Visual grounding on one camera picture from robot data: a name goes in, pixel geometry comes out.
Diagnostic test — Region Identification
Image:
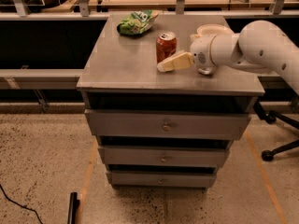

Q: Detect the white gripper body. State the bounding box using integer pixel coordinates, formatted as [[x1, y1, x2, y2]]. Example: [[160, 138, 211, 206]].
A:
[[190, 35, 216, 70]]

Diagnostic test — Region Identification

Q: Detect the black object on floor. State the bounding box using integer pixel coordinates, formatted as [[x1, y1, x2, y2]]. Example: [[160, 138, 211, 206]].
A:
[[67, 192, 79, 224]]

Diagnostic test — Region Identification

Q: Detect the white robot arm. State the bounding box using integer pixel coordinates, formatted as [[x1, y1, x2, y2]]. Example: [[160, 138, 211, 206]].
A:
[[157, 21, 299, 93]]

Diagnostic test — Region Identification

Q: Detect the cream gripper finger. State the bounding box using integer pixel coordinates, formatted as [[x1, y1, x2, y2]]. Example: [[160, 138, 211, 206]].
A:
[[169, 49, 185, 58], [157, 52, 193, 73]]

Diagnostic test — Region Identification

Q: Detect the bottom grey drawer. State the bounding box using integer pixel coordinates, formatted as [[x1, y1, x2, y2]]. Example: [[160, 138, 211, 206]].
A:
[[106, 171, 216, 188]]

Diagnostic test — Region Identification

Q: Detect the grey drawer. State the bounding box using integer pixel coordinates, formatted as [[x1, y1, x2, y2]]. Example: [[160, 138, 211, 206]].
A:
[[99, 146, 229, 167], [85, 109, 249, 140], [106, 171, 216, 188]]

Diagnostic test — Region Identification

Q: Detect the black office chair base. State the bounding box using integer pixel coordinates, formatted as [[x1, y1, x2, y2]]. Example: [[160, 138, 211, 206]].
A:
[[252, 100, 299, 162]]

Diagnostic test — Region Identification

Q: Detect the metal railing frame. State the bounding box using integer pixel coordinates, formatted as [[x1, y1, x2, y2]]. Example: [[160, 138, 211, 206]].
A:
[[0, 0, 299, 21]]

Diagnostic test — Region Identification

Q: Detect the green rice chip bag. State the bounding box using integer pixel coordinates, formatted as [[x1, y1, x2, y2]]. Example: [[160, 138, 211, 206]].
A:
[[117, 10, 161, 35]]

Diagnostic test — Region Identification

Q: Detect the red coke can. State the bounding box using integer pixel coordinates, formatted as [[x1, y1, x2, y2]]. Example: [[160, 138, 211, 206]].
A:
[[156, 31, 177, 63]]

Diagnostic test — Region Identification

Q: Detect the white bowl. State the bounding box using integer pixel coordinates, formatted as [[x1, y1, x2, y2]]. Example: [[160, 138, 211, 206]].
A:
[[197, 24, 234, 36]]

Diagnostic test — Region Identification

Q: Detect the top grey drawer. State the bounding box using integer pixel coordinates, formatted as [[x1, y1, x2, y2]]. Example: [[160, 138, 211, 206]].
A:
[[85, 109, 249, 140]]

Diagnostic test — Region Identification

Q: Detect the middle grey drawer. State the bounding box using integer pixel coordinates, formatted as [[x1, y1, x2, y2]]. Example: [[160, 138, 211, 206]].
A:
[[99, 146, 229, 167]]

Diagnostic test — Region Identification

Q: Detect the grey drawer cabinet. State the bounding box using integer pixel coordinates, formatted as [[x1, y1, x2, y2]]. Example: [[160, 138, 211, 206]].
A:
[[77, 15, 264, 176]]

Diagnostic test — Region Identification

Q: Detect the silver can lying down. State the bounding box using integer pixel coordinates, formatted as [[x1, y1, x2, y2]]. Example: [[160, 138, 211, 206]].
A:
[[198, 67, 216, 76]]

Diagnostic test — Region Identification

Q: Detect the black floor cable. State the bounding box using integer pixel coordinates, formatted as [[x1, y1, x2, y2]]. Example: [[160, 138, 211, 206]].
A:
[[0, 183, 45, 224]]

